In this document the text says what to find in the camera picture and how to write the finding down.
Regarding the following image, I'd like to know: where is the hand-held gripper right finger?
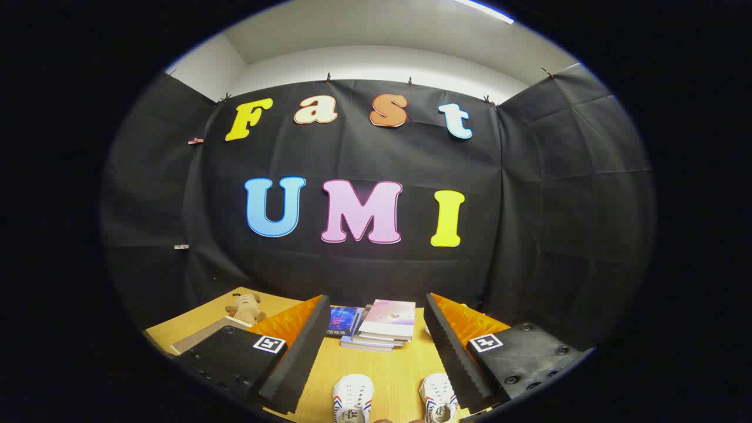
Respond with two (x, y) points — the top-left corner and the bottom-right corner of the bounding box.
(423, 293), (595, 414)

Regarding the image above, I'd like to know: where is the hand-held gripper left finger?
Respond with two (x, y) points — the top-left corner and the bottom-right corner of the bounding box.
(175, 295), (332, 415)

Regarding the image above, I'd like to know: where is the white canvas shoe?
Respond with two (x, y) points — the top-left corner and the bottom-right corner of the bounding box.
(332, 374), (375, 423)
(419, 373), (459, 423)

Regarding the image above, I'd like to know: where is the beige fabric storage box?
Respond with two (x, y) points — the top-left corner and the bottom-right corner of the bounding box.
(170, 316), (253, 355)

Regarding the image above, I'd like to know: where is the dark blue book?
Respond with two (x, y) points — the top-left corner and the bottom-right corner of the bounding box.
(325, 305), (362, 338)

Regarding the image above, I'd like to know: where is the light blue cover book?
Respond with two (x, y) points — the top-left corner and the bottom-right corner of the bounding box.
(341, 336), (395, 353)

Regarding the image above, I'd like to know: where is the brown plush toy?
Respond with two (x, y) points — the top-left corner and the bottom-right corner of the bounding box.
(225, 293), (266, 325)

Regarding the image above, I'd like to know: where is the pink cover book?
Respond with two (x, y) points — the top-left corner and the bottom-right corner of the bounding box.
(357, 300), (417, 341)

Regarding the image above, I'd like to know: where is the grey cover book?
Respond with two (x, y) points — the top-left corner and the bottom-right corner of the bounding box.
(351, 305), (413, 348)

